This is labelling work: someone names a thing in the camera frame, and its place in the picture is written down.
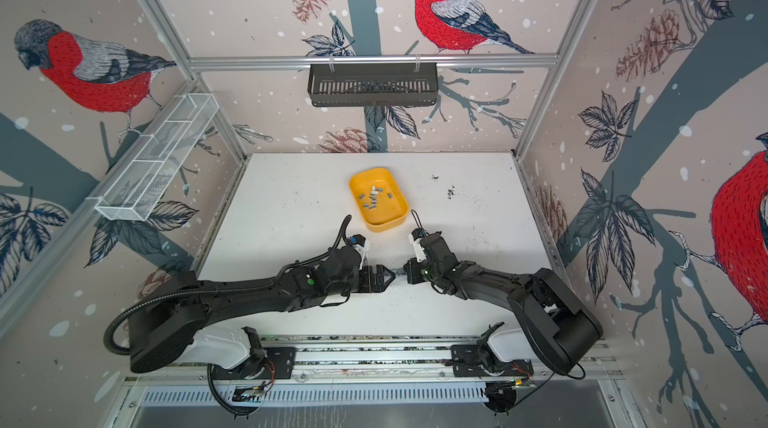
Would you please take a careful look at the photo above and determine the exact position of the yellow plastic tray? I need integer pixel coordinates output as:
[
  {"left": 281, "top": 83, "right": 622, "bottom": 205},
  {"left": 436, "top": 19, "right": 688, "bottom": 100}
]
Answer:
[{"left": 348, "top": 167, "right": 411, "bottom": 233}]

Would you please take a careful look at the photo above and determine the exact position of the white wire mesh shelf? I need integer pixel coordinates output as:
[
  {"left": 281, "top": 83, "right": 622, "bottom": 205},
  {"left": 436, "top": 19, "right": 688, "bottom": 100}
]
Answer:
[{"left": 95, "top": 93, "right": 220, "bottom": 221}]

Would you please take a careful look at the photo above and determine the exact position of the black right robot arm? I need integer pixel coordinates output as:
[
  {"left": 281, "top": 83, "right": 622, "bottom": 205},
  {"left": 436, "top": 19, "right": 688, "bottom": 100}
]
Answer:
[{"left": 403, "top": 255, "right": 603, "bottom": 376}]

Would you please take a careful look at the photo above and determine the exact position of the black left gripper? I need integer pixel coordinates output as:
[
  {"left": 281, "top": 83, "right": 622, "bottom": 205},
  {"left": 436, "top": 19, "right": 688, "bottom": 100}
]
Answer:
[{"left": 327, "top": 263, "right": 399, "bottom": 297}]

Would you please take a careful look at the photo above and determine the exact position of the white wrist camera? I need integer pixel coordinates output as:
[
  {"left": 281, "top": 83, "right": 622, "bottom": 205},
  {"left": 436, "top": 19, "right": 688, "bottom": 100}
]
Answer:
[
  {"left": 408, "top": 229, "right": 426, "bottom": 263},
  {"left": 348, "top": 234, "right": 371, "bottom": 265}
]

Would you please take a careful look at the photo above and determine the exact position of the aluminium mounting rail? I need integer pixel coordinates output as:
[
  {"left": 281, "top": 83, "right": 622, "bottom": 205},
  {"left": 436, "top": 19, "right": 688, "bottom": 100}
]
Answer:
[{"left": 126, "top": 339, "right": 623, "bottom": 408}]

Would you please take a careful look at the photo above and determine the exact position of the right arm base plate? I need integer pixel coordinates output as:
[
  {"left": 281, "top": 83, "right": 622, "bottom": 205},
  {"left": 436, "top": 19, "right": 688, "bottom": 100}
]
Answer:
[{"left": 445, "top": 322, "right": 538, "bottom": 378}]

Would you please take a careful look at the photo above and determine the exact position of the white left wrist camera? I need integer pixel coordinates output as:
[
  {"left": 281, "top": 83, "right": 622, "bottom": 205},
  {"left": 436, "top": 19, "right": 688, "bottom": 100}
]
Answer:
[{"left": 348, "top": 234, "right": 371, "bottom": 265}]

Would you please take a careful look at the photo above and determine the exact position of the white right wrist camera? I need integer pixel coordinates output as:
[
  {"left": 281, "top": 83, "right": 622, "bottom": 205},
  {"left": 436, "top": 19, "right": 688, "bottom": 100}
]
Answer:
[{"left": 408, "top": 229, "right": 426, "bottom": 263}]

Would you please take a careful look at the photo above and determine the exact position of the black wire basket shelf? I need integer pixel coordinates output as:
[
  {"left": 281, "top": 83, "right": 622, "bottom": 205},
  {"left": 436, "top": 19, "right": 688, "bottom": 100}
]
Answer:
[{"left": 307, "top": 63, "right": 439, "bottom": 108}]

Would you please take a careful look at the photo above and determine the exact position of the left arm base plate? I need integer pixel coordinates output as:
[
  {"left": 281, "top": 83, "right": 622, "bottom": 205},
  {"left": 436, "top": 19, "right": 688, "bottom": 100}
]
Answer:
[{"left": 213, "top": 347, "right": 297, "bottom": 381}]

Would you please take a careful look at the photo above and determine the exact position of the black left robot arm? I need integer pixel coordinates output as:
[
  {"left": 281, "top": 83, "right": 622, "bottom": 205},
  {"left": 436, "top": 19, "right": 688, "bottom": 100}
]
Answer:
[{"left": 127, "top": 245, "right": 395, "bottom": 374}]

